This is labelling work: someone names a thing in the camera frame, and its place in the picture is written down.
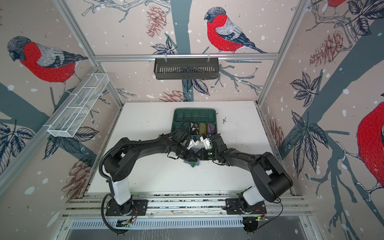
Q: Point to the blue orange green striped sock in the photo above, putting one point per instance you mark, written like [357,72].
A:
[192,164]

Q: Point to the olive rolled sock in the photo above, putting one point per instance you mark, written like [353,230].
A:
[203,129]

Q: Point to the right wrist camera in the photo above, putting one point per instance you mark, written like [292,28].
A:
[206,142]

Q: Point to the aluminium frame back bar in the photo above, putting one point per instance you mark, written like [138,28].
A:
[149,58]

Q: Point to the black hanging wire basket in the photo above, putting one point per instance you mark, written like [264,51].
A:
[186,69]

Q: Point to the green compartment tray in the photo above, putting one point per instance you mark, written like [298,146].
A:
[183,117]

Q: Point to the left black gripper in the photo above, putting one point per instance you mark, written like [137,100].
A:
[189,157]

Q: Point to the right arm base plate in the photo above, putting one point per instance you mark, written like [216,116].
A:
[241,207]

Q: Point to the white mesh wall basket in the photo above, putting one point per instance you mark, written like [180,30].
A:
[71,118]

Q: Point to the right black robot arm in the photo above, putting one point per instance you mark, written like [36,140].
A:
[270,178]

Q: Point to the purple rolled sock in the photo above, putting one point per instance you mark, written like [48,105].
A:
[211,129]

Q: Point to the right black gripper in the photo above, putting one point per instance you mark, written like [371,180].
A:
[203,155]

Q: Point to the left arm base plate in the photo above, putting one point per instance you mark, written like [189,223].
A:
[130,208]

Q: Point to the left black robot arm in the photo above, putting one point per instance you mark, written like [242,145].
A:
[118,162]

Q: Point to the black grey argyle sock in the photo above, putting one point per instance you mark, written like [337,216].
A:
[194,129]

